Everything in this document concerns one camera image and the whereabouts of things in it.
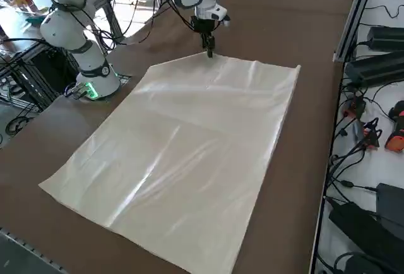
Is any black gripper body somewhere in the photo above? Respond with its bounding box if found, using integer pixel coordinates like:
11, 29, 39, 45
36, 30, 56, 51
190, 16, 222, 35

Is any cream white tablecloth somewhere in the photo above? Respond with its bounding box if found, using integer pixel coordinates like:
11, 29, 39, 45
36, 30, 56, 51
38, 51, 302, 274

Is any red black connector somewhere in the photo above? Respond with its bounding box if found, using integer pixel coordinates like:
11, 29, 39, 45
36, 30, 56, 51
345, 96, 367, 119

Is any black power adapter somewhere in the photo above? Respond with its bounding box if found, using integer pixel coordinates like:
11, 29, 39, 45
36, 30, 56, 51
375, 182, 404, 224
328, 200, 404, 258
367, 26, 404, 52
345, 51, 404, 81

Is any orange black clamp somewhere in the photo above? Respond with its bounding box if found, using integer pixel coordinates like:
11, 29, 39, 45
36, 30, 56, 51
362, 117, 383, 149

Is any orange black hand tool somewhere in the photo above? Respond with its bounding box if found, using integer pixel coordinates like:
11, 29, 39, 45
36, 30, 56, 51
384, 99, 404, 154

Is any white side shelf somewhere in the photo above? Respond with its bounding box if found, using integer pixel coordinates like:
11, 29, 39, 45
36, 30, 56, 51
311, 0, 404, 274

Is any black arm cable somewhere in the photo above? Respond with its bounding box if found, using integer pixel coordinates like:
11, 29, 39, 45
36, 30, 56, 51
143, 0, 203, 33

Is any aluminium frame post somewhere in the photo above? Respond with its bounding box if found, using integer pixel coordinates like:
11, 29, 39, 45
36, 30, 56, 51
333, 0, 379, 63

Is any aluminium table frame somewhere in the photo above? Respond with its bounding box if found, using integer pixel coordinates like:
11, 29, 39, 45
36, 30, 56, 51
0, 37, 80, 114

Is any coiled black cable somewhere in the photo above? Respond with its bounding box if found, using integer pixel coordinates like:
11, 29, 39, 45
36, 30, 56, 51
5, 115, 36, 136

